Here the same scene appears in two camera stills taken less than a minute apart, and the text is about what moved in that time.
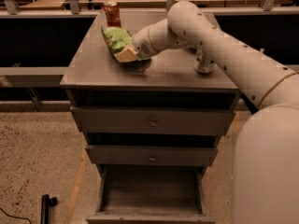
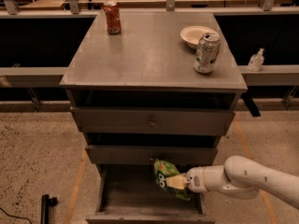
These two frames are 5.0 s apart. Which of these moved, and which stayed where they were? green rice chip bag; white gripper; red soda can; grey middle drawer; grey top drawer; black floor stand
Moved: white gripper; green rice chip bag
Stayed: red soda can; black floor stand; grey top drawer; grey middle drawer
